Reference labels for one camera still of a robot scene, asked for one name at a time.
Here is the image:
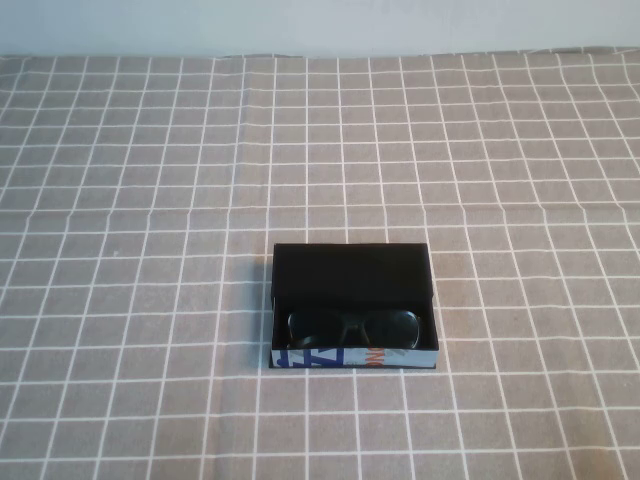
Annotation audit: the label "black-framed glasses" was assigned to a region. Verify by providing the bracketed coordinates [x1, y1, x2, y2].
[286, 308, 422, 351]

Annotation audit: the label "black glasses box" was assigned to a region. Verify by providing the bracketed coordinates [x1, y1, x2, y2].
[268, 242, 441, 374]

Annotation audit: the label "grey white-checked tablecloth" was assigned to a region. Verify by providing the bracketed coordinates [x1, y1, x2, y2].
[0, 47, 640, 480]

